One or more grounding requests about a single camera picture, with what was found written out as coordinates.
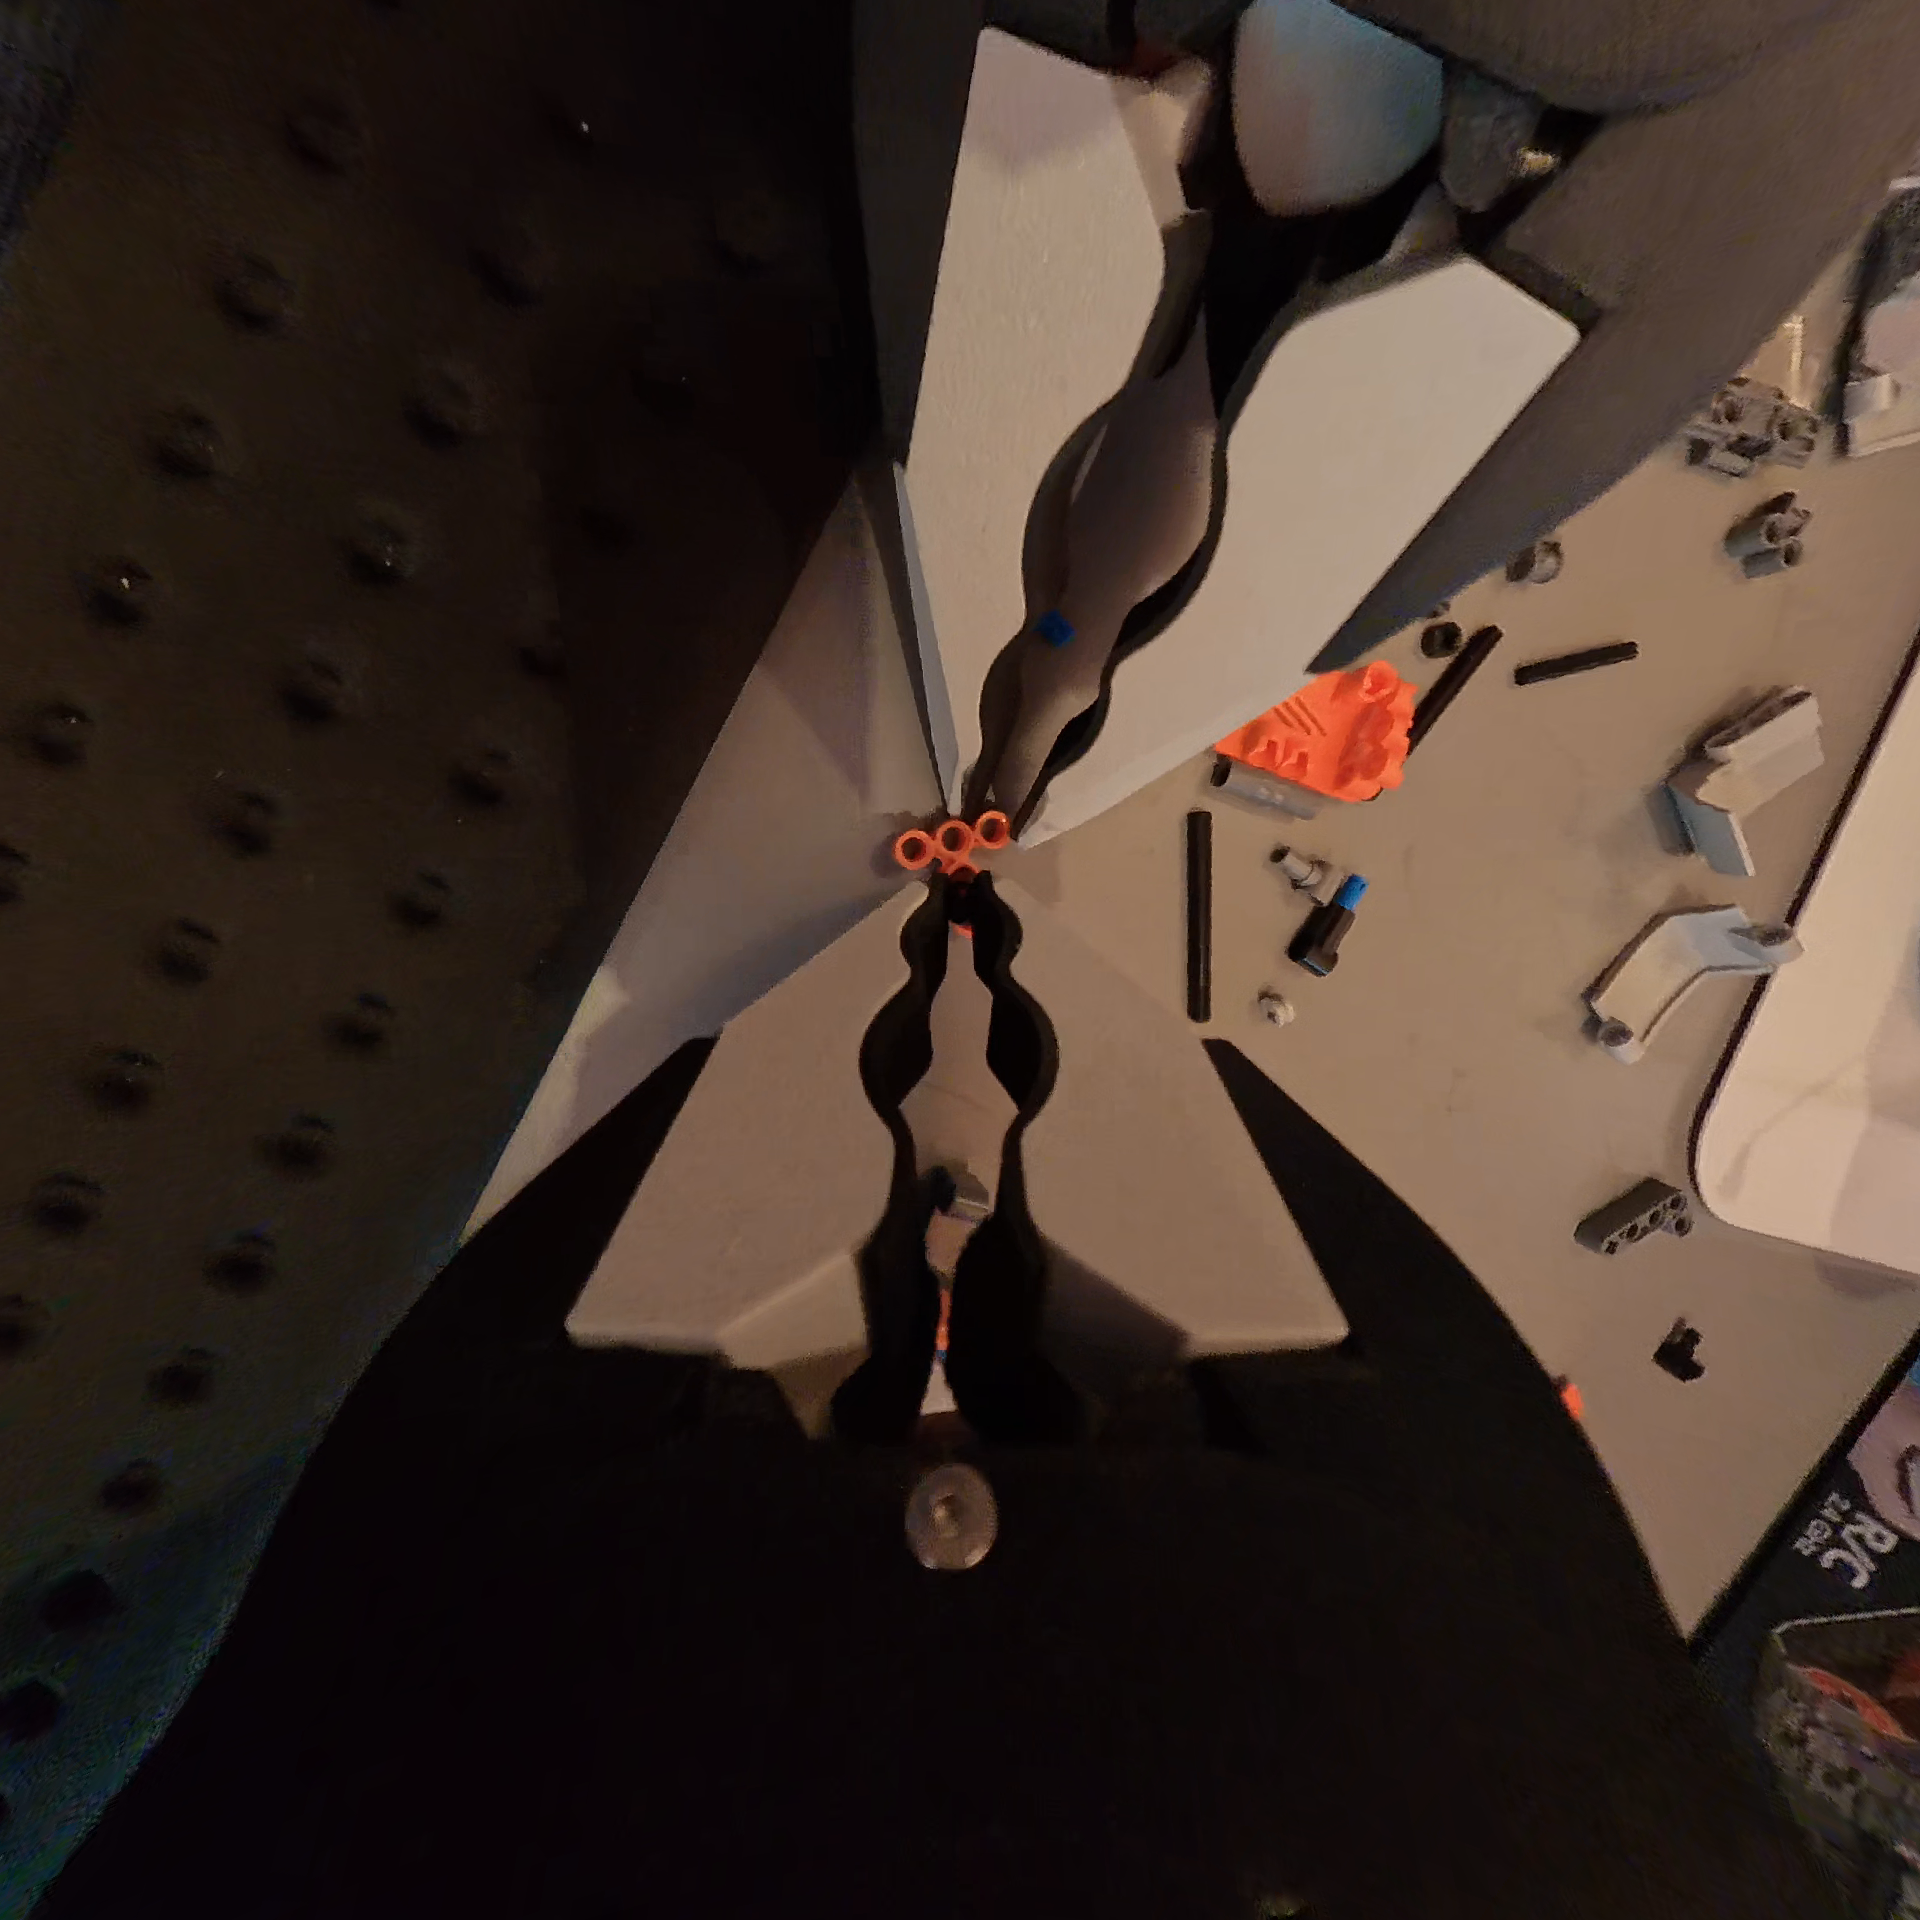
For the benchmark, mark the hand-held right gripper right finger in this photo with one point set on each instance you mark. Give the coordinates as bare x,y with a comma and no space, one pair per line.
1185,1200

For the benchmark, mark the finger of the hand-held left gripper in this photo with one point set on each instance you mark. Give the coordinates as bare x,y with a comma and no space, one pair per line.
1348,451
1020,300

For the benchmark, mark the dark grey short beam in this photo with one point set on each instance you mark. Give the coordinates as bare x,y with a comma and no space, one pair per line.
1634,1215

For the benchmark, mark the white book stand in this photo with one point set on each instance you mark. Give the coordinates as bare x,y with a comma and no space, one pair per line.
1828,975

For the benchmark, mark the small black connector piece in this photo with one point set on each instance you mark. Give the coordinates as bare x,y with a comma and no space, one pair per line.
1680,1350

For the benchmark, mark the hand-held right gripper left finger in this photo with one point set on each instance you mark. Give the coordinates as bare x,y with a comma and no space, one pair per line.
734,1200

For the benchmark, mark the grey block piece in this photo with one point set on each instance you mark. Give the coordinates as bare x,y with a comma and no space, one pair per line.
1740,774

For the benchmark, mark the orange t-shaped beam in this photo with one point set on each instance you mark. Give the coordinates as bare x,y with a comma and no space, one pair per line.
954,844

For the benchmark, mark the scattered small black grey pieces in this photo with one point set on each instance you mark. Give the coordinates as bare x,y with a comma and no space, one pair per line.
1576,666

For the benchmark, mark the blue toy cardboard box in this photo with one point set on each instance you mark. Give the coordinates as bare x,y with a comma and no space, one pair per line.
1828,1651

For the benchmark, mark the orange wedge piece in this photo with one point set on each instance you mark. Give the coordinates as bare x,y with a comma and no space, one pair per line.
1329,735
1568,1399

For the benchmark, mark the black connector with blue pin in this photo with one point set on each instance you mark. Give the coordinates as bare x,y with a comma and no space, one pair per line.
1329,921

